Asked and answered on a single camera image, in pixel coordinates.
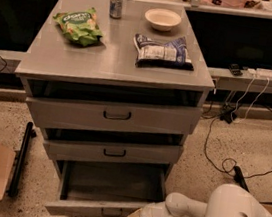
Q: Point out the grey bottom drawer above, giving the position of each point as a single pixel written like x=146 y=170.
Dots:
x=107 y=189

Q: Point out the grey drawer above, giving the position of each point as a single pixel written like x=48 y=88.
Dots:
x=111 y=116
x=112 y=152
x=107 y=189

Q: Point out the grey middle drawer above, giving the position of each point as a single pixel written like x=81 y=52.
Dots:
x=112 y=152

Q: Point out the grey top drawer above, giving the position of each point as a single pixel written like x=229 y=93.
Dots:
x=111 y=116

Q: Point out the grey drawer cabinet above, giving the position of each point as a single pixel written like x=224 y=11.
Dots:
x=56 y=69

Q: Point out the black bar right floor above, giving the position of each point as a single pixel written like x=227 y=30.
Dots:
x=239 y=178

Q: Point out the black bar floor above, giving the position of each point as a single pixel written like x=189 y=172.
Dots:
x=16 y=177
x=239 y=178

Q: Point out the black bar left floor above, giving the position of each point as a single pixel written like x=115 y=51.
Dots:
x=16 y=177

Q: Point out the black power adapter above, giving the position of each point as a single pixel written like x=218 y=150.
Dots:
x=228 y=117

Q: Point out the blue white snack bag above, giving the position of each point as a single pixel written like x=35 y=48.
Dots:
x=172 y=54

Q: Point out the black phone on ledge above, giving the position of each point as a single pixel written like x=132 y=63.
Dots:
x=235 y=70

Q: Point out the white power strip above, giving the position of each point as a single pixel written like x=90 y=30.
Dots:
x=262 y=73

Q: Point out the green chip bag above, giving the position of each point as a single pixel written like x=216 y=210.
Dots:
x=80 y=27

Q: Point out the white empty bowl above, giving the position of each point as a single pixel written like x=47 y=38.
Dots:
x=162 y=20

